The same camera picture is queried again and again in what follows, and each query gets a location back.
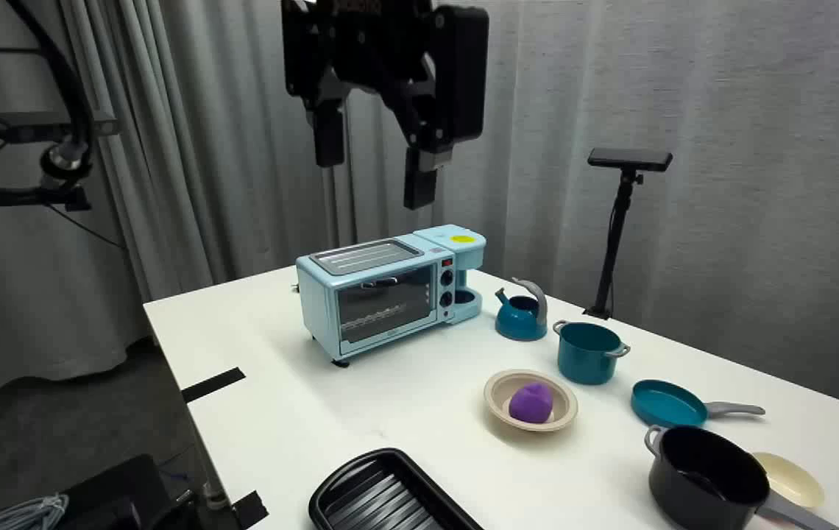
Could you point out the small cream plate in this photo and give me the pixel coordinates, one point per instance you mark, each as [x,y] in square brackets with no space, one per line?
[793,477]

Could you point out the black stand with crossbar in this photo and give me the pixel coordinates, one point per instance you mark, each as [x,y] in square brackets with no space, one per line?
[626,195]

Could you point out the purple plushy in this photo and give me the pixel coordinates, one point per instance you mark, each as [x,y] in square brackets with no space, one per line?
[530,401]

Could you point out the cream bowl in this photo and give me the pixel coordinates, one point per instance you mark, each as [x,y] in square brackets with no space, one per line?
[530,401]

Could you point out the grey blue cloth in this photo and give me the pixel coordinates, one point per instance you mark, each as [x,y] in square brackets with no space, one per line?
[21,514]

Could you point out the teal toy kettle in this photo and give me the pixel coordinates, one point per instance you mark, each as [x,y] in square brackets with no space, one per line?
[520,312]

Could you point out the light blue toaster oven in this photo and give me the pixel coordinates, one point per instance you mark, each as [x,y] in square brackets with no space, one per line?
[383,296]

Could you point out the black tape strip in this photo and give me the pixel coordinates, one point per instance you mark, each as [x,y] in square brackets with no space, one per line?
[213,385]

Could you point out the black toy saucepan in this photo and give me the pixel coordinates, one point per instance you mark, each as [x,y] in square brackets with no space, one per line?
[707,480]

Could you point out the black ridged tray plate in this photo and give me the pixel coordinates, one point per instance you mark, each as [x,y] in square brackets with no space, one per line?
[389,496]

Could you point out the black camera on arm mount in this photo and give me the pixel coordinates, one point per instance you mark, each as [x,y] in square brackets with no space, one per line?
[50,124]

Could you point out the teal toy frying pan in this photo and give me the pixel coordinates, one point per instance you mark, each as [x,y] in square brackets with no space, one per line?
[671,401]

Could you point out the teal toy pot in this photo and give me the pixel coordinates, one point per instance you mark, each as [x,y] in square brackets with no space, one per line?
[589,354]

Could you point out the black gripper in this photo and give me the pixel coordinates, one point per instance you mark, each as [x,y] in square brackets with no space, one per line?
[377,49]

